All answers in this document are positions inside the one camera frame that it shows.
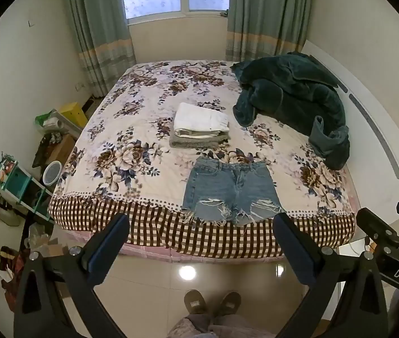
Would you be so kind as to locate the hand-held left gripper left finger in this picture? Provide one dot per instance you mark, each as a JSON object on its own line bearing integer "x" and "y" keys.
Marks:
{"x": 105, "y": 253}

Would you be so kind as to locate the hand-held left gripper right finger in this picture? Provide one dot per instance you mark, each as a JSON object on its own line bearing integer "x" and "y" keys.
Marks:
{"x": 295, "y": 253}

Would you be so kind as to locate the blue denim shorts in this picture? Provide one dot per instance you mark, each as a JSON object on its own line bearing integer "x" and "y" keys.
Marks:
{"x": 228, "y": 190}

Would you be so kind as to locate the pile of floor clutter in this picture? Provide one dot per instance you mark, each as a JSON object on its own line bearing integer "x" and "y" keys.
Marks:
{"x": 27, "y": 250}

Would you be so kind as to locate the person's right slipper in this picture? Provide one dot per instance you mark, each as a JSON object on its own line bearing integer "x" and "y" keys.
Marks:
{"x": 228, "y": 303}

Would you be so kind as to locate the person's slipper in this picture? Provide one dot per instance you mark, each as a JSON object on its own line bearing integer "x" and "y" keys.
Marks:
{"x": 196, "y": 302}
{"x": 228, "y": 303}

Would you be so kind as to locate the white round bucket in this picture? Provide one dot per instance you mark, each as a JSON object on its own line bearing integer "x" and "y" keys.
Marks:
{"x": 52, "y": 173}

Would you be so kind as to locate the person's left slipper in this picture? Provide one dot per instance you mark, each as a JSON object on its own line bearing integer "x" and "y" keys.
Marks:
{"x": 196, "y": 302}

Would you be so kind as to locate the teal shelf rack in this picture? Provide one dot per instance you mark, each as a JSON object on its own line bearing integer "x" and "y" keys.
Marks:
{"x": 20, "y": 183}

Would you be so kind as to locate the wooden nightstand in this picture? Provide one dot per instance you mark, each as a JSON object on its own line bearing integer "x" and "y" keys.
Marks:
{"x": 56, "y": 151}

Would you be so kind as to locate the bed with floral checked sheet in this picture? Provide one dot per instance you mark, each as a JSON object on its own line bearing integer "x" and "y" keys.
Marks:
{"x": 139, "y": 141}

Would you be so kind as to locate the white bed headboard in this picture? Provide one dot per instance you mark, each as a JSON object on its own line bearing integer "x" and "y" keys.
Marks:
{"x": 371, "y": 88}

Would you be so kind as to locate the colourful toy box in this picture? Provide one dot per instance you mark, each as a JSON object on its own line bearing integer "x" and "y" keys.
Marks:
{"x": 3, "y": 167}

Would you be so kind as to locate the grey folded garment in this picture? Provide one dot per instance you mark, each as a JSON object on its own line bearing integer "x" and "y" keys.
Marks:
{"x": 194, "y": 142}

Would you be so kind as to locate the yellow box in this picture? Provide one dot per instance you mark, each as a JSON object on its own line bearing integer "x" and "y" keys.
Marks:
{"x": 73, "y": 112}

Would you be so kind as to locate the green plastic bag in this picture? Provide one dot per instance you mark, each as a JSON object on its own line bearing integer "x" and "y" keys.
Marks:
{"x": 46, "y": 119}

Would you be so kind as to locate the beige folded garment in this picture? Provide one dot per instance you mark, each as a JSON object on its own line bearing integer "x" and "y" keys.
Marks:
{"x": 199, "y": 133}

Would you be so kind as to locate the dark green plush blanket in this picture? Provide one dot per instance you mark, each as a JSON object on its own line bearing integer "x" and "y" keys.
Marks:
{"x": 291, "y": 95}

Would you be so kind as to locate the green striped curtain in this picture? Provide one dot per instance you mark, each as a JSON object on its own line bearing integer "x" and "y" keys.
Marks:
{"x": 95, "y": 28}
{"x": 268, "y": 14}

